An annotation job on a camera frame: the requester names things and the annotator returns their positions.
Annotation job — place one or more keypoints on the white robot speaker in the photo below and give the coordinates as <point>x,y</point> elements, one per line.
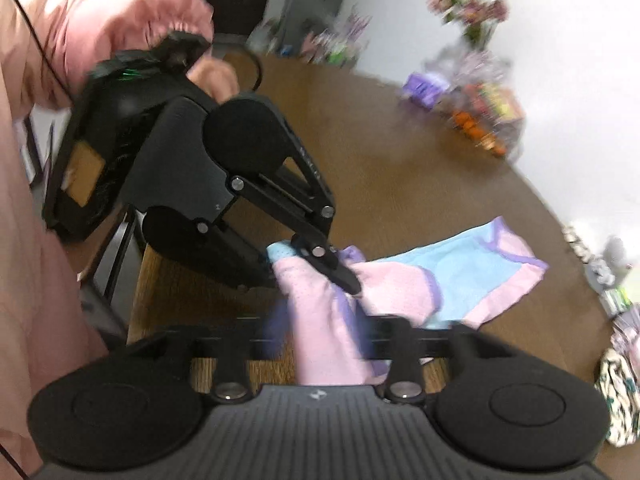
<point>607,262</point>

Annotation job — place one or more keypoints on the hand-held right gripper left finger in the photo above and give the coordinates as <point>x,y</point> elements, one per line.
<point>277,332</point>

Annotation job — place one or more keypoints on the folded pink floral cloth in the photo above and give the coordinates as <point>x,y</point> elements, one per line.
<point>629,332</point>

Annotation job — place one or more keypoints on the pink blue mesh vest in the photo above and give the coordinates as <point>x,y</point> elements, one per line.
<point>450,270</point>

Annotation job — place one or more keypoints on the white plastic clips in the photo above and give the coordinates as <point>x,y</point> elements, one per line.
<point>577,242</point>

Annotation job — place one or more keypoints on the purple tissue box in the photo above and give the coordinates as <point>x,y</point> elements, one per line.
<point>425,89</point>

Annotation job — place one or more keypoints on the person in pink sleeve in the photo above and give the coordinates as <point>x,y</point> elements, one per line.
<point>30,260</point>

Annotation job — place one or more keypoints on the dried rose bouquet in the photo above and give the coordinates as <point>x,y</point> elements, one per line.
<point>470,5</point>

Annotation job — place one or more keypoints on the person's left hand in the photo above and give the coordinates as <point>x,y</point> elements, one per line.
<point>217,80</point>

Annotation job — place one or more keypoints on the folded cream green-flowered cloth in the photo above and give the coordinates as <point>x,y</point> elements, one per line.
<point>620,400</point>

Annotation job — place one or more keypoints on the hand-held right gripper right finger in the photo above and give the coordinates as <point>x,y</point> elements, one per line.
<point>395,340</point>

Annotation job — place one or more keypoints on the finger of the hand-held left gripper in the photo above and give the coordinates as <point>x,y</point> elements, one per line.
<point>345,277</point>
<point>235,255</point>

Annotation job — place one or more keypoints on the clear bag of colourful snacks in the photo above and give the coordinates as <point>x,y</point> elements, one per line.
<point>480,85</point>

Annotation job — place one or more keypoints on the small green white boxes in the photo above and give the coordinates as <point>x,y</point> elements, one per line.
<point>620,301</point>

